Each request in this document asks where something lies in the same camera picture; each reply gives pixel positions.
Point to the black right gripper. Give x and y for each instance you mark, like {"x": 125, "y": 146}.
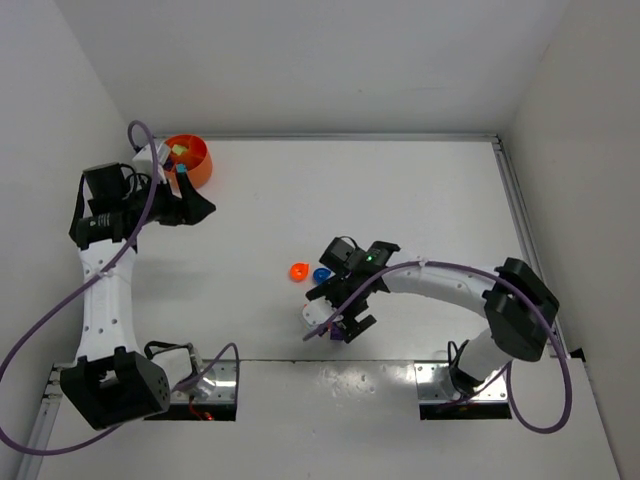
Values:
{"x": 345, "y": 305}

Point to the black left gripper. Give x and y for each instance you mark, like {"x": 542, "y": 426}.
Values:
{"x": 177, "y": 201}

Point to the purple 2x4 lego brick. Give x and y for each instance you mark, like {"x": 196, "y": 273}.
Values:
{"x": 336, "y": 333}

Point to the blue rounded lego piece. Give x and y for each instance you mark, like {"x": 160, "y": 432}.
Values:
{"x": 321, "y": 275}

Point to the orange round lego piece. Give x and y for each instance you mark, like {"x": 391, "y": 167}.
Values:
{"x": 298, "y": 272}

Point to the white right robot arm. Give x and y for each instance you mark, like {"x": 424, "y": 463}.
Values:
{"x": 515, "y": 302}

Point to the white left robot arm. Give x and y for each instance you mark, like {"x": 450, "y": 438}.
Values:
{"x": 115, "y": 380}

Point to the orange divided round container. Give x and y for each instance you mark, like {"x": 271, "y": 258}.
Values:
{"x": 197, "y": 159}

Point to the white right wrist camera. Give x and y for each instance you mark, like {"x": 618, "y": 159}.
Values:
{"x": 315, "y": 314}

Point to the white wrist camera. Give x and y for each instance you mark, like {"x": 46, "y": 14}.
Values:
{"x": 315, "y": 314}
{"x": 143, "y": 161}

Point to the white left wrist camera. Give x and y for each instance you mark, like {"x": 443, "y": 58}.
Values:
{"x": 143, "y": 161}

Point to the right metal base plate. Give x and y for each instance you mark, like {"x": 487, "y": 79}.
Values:
{"x": 434, "y": 386}

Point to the metal base plate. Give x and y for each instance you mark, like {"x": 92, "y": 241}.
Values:
{"x": 434, "y": 386}
{"x": 217, "y": 387}

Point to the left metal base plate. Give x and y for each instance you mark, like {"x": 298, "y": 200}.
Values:
{"x": 217, "y": 387}

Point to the aluminium table frame rail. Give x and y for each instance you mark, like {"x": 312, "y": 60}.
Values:
{"x": 517, "y": 207}

